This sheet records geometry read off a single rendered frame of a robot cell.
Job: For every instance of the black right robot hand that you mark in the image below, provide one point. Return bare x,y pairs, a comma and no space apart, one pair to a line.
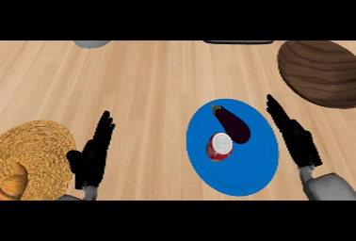
296,141

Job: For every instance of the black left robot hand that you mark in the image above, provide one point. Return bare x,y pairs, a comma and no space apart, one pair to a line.
95,150

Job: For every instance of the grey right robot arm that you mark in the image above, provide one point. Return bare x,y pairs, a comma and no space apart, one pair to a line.
324,185

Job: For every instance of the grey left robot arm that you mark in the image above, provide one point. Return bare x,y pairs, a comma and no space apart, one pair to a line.
87,194

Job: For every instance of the blue oval plate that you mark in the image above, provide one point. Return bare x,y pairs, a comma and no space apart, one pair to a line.
233,147

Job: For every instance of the red can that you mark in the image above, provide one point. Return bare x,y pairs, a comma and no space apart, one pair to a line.
219,147

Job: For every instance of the brown wooden bowl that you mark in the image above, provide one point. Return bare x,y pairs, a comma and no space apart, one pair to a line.
320,73

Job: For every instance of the woven wicker basket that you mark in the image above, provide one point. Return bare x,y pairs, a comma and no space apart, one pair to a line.
35,157

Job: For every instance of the dark purple eggplant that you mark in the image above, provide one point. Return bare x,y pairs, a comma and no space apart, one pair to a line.
233,125

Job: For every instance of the golden croissant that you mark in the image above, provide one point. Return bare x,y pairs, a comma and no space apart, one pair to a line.
14,183

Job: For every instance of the dark flat appliance edge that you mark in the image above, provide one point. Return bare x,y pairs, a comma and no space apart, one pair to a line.
239,41

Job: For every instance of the grey rounded object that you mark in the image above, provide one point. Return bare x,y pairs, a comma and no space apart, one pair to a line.
92,43

